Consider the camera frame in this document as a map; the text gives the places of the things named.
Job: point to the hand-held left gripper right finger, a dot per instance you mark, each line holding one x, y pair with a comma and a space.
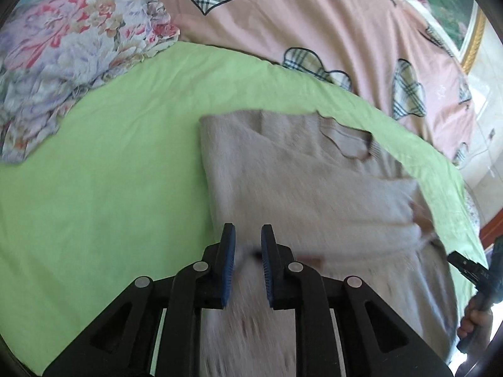
267, 267

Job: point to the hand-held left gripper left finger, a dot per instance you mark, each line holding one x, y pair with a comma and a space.
228, 263

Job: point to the beige knit sweater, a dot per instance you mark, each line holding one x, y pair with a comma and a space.
294, 188

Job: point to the person's right hand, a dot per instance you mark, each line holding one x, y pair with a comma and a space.
480, 322

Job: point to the light green bed sheet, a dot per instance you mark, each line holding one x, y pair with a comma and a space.
118, 204

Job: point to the pink quilt with plaid hearts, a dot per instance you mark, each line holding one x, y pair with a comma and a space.
314, 15

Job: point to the floral ruffled pillow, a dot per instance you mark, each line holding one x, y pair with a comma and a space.
78, 47

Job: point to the gold framed picture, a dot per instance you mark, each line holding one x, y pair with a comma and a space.
444, 8

